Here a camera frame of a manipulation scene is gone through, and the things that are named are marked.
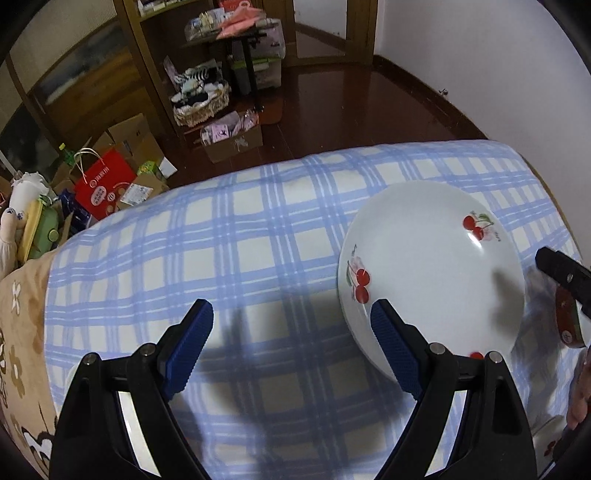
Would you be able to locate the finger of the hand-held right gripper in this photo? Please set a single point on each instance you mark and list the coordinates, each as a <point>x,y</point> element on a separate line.
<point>565,272</point>

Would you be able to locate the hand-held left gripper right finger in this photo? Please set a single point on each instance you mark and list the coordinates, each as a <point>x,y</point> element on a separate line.
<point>397,350</point>

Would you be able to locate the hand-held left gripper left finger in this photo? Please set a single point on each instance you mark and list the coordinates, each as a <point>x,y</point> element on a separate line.
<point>191,350</point>

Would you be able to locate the red patterned bowl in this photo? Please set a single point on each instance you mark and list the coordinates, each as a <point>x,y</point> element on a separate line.
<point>567,314</point>

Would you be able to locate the person's right hand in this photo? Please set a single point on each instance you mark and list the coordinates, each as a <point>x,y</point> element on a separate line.
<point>581,392</point>

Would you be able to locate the blue checked cloth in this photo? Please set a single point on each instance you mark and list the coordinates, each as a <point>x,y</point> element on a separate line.
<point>207,254</point>

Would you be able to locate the cardboard box with label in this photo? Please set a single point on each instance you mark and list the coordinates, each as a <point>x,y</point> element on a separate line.
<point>141,191</point>

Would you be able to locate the brown patterned blanket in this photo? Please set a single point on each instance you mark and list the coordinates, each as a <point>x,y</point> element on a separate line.
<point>23,323</point>

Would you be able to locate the small green box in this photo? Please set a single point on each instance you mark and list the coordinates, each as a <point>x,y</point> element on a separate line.
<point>159,168</point>

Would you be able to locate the red paper bag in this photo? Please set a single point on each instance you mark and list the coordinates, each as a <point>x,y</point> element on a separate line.
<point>104,184</point>

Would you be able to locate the pink plush toy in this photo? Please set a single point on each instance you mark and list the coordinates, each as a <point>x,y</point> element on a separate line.
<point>8,240</point>

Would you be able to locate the cardboard box with pink things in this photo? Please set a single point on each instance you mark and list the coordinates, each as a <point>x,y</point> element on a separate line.
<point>231,138</point>

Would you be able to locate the open cardboard box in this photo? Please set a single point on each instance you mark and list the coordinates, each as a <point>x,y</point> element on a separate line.
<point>131,136</point>

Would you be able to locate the white frilly plush toy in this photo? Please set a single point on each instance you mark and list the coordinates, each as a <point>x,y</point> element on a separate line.
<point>30,184</point>

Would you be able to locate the green bottle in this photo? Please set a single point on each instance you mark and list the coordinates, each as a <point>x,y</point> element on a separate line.
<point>67,154</point>

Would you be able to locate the woven basket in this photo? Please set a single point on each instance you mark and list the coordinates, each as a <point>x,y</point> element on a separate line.
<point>203,113</point>

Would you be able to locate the pile of striped clothes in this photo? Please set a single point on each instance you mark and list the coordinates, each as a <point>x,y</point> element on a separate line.
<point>198,85</point>

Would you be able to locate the translucent storage box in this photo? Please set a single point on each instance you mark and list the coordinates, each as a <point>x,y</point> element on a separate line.
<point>268,69</point>

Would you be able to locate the wooden corner shelf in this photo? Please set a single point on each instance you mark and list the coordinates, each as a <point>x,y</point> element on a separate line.
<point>152,55</point>

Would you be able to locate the small black table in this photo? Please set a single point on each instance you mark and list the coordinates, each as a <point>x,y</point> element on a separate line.
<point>247,50</point>

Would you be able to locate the wooden wardrobe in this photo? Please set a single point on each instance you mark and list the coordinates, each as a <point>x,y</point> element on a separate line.
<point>69,69</point>

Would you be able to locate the wooden door with glass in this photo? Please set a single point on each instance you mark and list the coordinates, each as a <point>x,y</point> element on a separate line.
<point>364,27</point>

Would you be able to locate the pink papers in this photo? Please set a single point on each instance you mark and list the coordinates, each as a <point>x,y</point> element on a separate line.
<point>240,18</point>

